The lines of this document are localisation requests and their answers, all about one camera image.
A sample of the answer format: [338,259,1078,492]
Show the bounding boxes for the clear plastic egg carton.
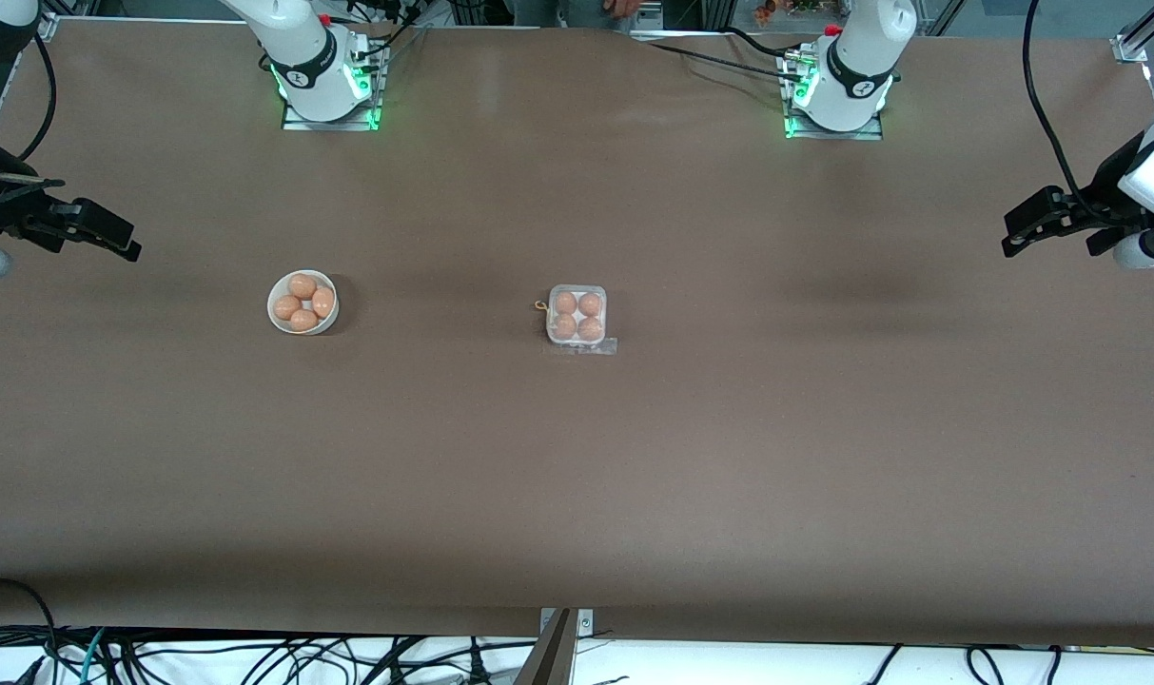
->
[546,284,608,345]

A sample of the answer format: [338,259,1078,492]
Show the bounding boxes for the white round bowl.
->
[267,269,340,336]

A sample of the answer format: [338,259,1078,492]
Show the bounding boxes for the orange artificial flowers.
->
[752,0,825,26]

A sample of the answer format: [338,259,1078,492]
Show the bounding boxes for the clear tape strip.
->
[544,337,619,359]

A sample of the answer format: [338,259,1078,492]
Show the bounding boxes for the person in grey clothes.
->
[510,0,663,34]

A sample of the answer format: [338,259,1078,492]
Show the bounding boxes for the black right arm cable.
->
[15,33,57,163]

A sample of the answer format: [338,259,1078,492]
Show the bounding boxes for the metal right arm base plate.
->
[282,43,383,132]

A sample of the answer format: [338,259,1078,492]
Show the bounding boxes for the black cable on table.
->
[645,40,804,83]
[722,26,798,60]

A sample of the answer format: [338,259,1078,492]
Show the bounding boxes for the black base cable bundle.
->
[346,0,437,69]

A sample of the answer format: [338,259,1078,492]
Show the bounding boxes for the black looped floor cable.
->
[0,577,60,685]

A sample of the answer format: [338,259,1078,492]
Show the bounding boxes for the teal cable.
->
[78,628,113,685]

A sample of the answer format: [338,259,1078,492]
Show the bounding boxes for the black cable tangle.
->
[110,633,539,685]

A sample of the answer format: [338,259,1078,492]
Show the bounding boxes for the small metal bracket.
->
[538,608,595,636]

